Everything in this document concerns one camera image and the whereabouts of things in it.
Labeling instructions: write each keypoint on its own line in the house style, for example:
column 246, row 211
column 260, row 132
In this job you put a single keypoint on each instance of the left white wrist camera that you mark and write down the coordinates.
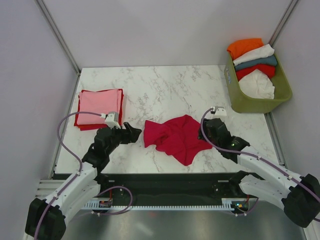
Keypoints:
column 111, row 119

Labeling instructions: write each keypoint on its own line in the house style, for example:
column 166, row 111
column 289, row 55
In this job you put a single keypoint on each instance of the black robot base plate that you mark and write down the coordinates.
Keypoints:
column 173, row 189

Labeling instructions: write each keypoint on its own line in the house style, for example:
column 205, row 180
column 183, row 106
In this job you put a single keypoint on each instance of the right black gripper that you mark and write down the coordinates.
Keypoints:
column 204, row 128

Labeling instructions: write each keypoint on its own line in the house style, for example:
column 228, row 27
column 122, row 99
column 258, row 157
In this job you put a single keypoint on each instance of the crumpled white shirt in bin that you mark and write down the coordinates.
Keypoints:
column 257, row 85

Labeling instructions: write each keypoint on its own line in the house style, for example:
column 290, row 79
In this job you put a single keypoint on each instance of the white folded shirt in bin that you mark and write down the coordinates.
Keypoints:
column 261, row 52

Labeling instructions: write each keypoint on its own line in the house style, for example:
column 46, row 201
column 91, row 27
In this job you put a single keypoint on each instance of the olive green plastic bin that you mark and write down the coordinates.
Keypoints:
column 242, row 103

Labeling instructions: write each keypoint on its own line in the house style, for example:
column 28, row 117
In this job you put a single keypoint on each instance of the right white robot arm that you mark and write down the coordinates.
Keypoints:
column 298, row 196

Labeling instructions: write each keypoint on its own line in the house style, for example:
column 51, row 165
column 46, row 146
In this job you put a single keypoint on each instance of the orange t shirt in bin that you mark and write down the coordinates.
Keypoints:
column 240, row 47

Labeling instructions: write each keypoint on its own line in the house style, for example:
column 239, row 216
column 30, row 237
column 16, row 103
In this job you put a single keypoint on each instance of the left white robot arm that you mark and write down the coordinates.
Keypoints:
column 48, row 218

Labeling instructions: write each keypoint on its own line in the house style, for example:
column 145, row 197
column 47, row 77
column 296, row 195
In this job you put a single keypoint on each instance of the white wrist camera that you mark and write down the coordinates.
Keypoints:
column 111, row 119
column 218, row 111

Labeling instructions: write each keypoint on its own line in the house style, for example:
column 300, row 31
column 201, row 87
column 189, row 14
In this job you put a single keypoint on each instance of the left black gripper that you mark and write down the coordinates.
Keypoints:
column 130, row 135

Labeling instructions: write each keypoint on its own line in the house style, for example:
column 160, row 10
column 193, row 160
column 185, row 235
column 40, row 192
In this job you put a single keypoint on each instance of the right aluminium frame post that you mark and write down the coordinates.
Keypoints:
column 283, row 21

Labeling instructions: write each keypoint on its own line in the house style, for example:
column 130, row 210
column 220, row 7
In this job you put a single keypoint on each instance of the aluminium frame post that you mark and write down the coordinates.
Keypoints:
column 283, row 21
column 57, row 34

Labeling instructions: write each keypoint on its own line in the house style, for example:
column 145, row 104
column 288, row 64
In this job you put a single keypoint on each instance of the white slotted cable duct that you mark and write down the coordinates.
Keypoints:
column 227, row 204

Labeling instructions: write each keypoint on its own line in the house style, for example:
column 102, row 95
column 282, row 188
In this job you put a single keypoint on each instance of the teal shirt in bin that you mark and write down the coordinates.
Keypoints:
column 271, row 60

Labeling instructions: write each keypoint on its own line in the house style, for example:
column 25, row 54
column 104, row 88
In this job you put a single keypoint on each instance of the left aluminium frame post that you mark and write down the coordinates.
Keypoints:
column 57, row 34

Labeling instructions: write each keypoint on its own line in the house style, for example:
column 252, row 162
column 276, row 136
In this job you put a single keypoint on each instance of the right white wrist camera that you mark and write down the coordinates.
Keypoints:
column 218, row 111

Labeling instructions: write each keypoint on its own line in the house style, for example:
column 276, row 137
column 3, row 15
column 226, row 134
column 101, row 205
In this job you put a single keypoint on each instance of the crimson red t shirt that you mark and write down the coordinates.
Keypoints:
column 177, row 137

